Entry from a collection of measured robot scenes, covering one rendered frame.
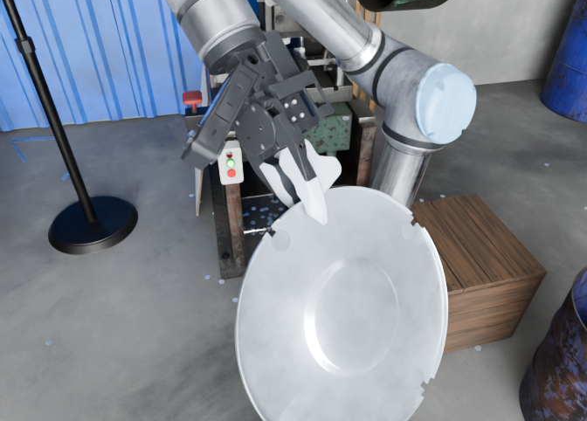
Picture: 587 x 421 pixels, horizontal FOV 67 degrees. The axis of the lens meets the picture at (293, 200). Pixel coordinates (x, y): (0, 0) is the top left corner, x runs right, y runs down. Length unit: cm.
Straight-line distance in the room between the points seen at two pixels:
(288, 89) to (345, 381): 32
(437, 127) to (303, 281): 39
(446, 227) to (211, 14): 125
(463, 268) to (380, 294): 95
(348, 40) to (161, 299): 131
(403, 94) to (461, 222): 92
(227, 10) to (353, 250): 28
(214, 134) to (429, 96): 41
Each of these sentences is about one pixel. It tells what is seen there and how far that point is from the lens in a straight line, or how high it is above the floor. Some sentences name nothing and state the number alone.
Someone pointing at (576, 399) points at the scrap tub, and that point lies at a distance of 141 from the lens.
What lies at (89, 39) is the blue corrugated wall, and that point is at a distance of 281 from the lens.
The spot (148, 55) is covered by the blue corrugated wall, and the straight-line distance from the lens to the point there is 283.
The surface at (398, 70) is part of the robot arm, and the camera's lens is 79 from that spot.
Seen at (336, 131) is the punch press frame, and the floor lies 58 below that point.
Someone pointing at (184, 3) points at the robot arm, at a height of 124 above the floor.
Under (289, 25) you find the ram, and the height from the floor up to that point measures 91.
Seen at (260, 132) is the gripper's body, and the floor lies 114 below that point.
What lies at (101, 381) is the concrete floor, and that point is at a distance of 168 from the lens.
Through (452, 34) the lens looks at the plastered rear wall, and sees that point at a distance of 330.
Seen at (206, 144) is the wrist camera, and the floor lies 115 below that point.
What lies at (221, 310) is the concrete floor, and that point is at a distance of 173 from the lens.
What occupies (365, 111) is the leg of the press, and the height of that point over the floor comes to 64.
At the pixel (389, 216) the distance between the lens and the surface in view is 54.
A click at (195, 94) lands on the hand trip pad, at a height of 76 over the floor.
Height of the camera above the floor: 136
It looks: 39 degrees down
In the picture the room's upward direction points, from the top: straight up
